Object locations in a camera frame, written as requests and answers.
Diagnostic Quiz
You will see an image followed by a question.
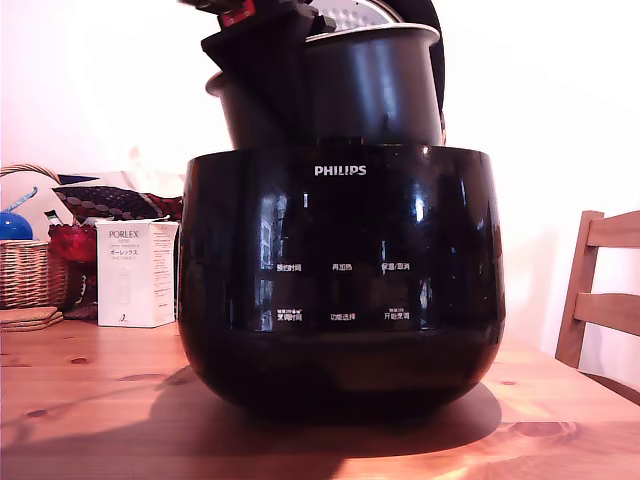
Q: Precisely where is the black rice cooker lid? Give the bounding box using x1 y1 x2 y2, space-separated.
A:
307 0 448 147

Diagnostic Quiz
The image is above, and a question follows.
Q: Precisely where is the black cooking pot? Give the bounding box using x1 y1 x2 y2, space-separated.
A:
205 23 444 151

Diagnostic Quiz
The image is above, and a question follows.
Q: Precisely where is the white Porlex box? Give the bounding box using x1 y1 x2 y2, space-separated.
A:
95 217 180 329

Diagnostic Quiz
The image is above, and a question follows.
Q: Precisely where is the black Philips rice cooker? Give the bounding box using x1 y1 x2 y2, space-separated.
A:
179 143 506 419

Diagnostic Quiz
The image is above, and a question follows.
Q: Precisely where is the blue striped stick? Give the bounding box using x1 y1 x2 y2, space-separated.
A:
0 186 39 212

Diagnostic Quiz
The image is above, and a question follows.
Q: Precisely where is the blue ball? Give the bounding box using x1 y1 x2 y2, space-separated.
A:
0 210 35 242

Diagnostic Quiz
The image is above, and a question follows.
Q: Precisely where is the woven wicker basket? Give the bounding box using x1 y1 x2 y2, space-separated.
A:
0 163 70 311

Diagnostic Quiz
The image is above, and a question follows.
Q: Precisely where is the wooden chair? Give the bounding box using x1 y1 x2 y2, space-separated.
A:
554 209 640 392

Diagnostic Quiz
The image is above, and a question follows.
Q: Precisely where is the red glass bowl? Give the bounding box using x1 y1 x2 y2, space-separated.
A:
47 223 98 264

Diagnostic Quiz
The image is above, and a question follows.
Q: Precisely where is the stack of cork coasters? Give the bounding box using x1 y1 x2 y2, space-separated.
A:
0 306 65 333

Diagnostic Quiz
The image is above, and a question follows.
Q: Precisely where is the dark patterned cushion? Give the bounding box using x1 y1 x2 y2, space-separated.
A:
51 172 185 227

